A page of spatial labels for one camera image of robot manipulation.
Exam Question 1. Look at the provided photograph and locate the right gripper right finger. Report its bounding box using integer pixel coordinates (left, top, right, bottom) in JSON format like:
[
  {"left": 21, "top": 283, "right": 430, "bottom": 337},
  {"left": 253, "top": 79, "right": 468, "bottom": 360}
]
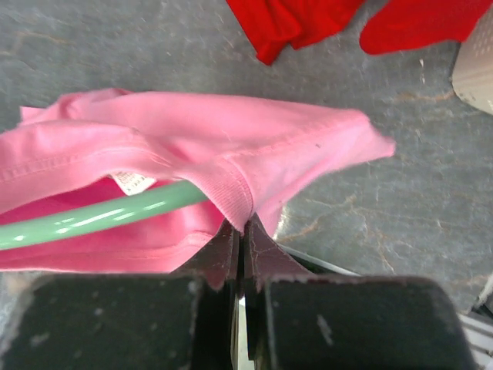
[{"left": 242, "top": 217, "right": 476, "bottom": 369}]

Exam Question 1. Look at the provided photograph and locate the red t shirt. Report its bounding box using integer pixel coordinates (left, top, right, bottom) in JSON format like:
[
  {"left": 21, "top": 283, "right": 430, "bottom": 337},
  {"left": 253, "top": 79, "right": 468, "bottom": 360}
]
[{"left": 227, "top": 0, "right": 492, "bottom": 66}]

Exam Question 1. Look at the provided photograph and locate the teal wavy hanger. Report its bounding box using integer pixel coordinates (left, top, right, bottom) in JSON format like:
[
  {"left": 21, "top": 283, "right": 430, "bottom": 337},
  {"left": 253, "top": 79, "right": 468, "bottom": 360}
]
[{"left": 1, "top": 180, "right": 207, "bottom": 251}]

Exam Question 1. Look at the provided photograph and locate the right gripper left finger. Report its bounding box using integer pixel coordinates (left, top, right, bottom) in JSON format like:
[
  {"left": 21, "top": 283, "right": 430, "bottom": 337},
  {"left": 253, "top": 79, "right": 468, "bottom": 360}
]
[{"left": 1, "top": 223, "right": 240, "bottom": 369}]

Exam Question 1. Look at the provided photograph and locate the pink t shirt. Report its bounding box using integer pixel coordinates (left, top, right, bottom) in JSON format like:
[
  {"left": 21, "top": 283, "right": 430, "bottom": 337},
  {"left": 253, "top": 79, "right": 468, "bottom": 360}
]
[{"left": 1, "top": 89, "right": 395, "bottom": 273}]

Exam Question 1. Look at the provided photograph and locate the cream laundry basket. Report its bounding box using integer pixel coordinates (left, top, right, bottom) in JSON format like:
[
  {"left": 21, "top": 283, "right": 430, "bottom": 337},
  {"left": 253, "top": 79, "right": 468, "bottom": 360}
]
[{"left": 451, "top": 8, "right": 492, "bottom": 115}]

